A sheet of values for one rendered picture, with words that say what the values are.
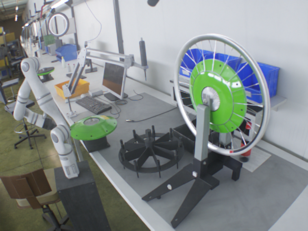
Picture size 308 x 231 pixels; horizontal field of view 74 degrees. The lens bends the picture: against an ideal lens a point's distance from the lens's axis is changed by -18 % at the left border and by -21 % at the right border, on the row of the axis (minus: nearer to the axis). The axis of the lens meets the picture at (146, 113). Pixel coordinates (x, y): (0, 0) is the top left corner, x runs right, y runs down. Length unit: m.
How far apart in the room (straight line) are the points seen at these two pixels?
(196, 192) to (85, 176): 0.69
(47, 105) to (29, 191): 0.63
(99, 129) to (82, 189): 0.37
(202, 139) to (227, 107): 0.17
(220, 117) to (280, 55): 0.61
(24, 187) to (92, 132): 0.61
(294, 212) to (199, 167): 0.51
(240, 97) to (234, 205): 0.49
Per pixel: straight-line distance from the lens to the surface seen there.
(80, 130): 1.47
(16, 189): 1.68
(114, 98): 2.31
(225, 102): 0.94
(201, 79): 1.00
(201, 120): 0.98
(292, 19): 1.37
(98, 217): 1.63
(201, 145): 1.03
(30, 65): 1.32
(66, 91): 2.06
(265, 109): 0.87
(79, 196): 1.48
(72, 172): 1.46
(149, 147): 1.31
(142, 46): 1.57
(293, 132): 1.51
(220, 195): 1.17
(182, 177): 1.14
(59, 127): 1.35
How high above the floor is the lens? 1.73
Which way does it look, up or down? 25 degrees down
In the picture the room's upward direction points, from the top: 6 degrees counter-clockwise
